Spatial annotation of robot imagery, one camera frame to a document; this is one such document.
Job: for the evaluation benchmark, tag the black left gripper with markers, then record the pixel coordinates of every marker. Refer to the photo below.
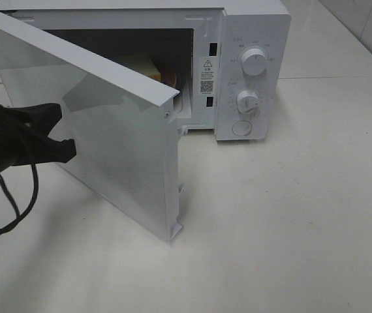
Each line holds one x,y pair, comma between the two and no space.
15,136

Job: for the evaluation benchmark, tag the white microwave door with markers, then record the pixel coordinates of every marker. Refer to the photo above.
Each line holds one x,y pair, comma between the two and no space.
123,123

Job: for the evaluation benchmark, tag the white bread sandwich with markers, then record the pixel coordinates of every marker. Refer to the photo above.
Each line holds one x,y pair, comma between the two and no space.
140,63

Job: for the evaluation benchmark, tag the pink round plate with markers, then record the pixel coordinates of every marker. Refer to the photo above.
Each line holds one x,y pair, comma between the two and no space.
168,74

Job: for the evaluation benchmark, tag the round microwave door button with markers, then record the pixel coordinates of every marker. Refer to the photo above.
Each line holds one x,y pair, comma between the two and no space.
242,128

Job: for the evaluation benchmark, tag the white warning label sticker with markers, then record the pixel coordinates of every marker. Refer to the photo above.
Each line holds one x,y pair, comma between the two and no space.
207,74

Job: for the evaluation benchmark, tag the white microwave oven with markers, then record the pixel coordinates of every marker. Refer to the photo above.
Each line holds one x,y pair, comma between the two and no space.
179,33

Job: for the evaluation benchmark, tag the lower white microwave knob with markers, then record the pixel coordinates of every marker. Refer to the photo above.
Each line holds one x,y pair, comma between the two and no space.
247,102

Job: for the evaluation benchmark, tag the white microwave knob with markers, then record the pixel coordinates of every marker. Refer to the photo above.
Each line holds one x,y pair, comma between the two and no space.
247,102
254,61

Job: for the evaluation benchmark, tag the upper white microwave knob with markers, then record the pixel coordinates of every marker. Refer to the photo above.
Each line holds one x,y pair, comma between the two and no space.
254,61

